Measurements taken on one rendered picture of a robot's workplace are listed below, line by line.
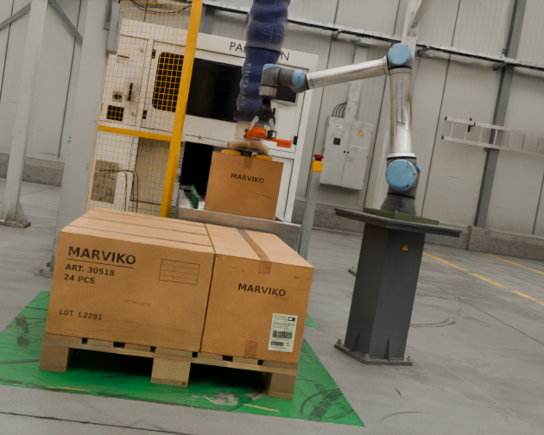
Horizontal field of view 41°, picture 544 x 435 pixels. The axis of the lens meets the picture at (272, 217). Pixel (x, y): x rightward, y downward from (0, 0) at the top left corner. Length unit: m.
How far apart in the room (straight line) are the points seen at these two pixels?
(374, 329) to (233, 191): 1.12
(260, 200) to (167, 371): 1.53
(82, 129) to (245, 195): 1.24
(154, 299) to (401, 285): 1.48
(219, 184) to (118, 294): 1.45
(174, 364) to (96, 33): 2.57
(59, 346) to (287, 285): 0.91
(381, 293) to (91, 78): 2.31
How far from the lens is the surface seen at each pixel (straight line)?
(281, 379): 2.97
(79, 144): 4.80
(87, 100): 4.81
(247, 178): 4.14
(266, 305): 2.88
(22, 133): 7.01
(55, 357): 2.94
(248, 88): 4.38
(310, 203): 4.70
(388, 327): 3.84
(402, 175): 3.63
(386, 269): 3.75
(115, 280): 2.85
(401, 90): 3.73
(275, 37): 4.43
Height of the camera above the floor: 0.91
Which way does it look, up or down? 4 degrees down
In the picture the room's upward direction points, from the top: 9 degrees clockwise
